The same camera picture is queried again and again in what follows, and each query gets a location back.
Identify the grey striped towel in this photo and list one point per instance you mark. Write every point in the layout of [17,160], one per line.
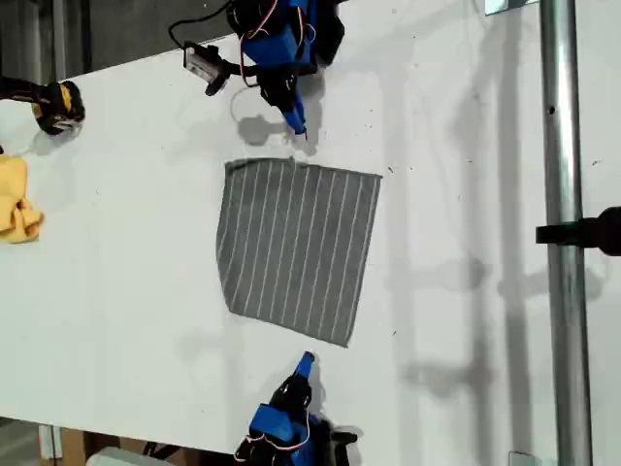
[291,242]

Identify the white box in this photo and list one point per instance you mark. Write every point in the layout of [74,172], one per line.
[111,458]

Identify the brown cardboard box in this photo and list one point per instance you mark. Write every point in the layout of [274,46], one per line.
[73,446]

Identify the yellow cloth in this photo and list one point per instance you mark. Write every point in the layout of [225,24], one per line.
[12,194]

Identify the black clamp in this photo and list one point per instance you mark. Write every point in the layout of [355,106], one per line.
[582,233]

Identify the black camera box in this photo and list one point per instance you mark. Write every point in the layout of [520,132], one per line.
[201,60]
[342,444]

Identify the white frame bar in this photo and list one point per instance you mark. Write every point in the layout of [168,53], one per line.
[48,442]

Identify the steel post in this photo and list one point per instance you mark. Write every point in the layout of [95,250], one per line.
[563,145]

